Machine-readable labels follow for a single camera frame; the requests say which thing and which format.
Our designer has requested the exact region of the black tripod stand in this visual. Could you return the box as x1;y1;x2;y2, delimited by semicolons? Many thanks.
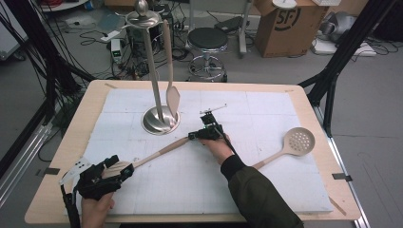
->
297;0;398;138
0;0;96;126

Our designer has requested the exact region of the white round lid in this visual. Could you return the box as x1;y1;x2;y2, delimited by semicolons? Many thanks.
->
272;0;297;10

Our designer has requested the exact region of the white board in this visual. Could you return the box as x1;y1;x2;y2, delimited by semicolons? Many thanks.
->
311;37;378;58

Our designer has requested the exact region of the black tape strip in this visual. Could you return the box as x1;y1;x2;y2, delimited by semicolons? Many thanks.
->
332;172;354;182
35;167;61;178

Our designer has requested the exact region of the white grid mat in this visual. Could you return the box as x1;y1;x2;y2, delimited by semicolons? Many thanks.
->
63;88;335;217

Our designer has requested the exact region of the brown cardboard box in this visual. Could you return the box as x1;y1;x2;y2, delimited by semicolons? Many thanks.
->
253;0;331;59

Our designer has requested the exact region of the beige slotted spatula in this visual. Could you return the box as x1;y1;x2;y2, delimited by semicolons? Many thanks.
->
103;136;191;179

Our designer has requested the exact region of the metal utensil stand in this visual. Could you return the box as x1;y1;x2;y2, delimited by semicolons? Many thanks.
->
122;0;182;137

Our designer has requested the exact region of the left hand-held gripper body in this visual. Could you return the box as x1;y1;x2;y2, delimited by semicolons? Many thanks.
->
59;157;123;201

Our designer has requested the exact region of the beige solid spatula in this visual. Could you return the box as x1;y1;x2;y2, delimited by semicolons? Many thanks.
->
162;19;181;120

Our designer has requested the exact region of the white cabinet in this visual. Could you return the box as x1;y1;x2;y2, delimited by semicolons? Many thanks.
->
0;12;28;61

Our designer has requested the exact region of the person's right hand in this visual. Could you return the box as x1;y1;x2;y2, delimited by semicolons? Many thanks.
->
202;136;237;165

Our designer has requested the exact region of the black round stool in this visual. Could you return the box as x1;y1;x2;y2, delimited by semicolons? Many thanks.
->
185;27;230;84

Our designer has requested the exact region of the aluminium rail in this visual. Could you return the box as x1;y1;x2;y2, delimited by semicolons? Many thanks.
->
313;105;372;228
0;123;54;208

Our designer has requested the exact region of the black flat case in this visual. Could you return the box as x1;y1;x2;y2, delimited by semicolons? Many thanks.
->
214;15;243;33

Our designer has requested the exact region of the right hand-held gripper black cable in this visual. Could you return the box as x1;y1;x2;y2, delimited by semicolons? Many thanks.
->
214;125;239;157

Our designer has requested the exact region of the white keyboard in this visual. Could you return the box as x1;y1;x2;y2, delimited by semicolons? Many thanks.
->
312;0;342;7

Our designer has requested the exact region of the grey metal post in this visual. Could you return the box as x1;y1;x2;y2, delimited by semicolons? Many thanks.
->
238;0;255;59

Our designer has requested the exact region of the beige perforated skimmer spoon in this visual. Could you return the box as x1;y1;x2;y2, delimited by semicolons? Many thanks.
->
252;126;317;170

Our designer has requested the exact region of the hand-held gripper black cable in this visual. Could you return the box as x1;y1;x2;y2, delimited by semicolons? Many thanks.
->
214;125;239;157
60;183;82;228

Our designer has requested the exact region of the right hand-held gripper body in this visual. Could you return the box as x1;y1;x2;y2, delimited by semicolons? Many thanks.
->
199;104;228;141

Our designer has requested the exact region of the person's left hand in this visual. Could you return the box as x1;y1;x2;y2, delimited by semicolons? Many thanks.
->
81;192;116;228

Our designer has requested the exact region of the left hand-held gripper black cable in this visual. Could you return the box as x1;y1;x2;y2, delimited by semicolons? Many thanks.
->
60;183;82;228

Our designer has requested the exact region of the grey device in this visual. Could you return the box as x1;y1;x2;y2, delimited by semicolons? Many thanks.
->
318;11;358;43

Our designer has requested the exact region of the white power adapter green light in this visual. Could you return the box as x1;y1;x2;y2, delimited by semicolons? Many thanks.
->
110;38;124;65

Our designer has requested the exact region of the round white table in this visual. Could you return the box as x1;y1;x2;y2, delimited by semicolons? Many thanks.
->
41;0;89;13

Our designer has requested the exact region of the white power strip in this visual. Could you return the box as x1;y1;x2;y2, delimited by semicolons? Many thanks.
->
100;29;122;43

